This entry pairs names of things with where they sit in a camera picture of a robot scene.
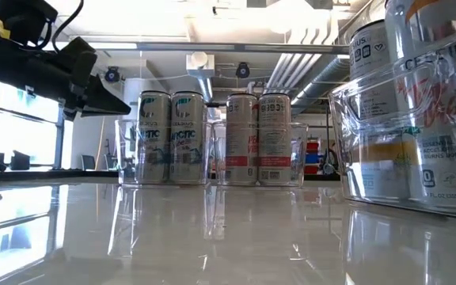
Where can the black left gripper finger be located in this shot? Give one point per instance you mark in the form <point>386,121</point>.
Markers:
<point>105,103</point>

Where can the clear plastic bin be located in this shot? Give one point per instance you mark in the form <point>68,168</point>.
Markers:
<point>299,158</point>
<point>127,158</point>
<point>340,166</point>

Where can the Celsius Arctic Vibe can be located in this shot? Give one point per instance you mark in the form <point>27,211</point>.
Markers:
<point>154,146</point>
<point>187,146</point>

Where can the Celsius Peach Vibe can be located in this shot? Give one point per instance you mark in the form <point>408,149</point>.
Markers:
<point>242,146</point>
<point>274,146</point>

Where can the dark office chair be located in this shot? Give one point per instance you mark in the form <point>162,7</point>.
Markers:
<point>88,162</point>

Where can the large bright window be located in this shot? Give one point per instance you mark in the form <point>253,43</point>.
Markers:
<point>22,136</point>

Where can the small black box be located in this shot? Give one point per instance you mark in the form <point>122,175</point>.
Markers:
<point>20,161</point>

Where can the grey horizontal overhead beam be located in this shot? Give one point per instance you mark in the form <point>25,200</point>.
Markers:
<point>251,48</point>

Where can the white ceiling pipes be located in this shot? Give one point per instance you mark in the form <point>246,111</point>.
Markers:
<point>291,67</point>

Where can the black round ceiling camera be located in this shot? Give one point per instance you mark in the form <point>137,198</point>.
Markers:
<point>112,74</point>
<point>242,71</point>

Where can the black metal table frame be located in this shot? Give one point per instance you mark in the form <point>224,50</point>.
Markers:
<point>54,173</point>

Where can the white ceiling duct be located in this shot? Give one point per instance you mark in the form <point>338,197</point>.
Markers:
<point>200,63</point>

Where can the silver round air duct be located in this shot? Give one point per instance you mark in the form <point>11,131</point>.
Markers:
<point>323,75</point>

